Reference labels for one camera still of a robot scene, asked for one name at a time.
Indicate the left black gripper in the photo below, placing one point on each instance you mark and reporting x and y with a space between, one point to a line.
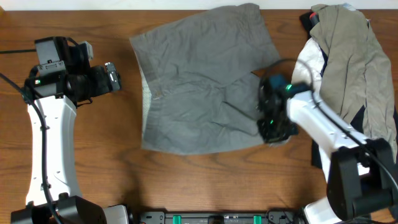
102 86

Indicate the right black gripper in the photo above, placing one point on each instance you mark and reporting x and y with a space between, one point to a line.
268 136

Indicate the grey shorts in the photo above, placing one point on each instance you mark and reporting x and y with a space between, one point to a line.
199 82

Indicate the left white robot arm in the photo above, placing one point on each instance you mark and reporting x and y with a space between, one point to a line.
53 92

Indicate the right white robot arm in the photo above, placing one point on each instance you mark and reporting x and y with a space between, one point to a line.
358 170

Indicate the white garment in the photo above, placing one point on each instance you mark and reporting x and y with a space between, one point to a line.
309 68

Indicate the olive khaki garment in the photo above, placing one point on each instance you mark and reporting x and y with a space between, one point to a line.
358 76

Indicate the dark navy garment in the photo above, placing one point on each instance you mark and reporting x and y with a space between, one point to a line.
308 22

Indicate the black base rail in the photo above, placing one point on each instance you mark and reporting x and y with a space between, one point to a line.
270 217

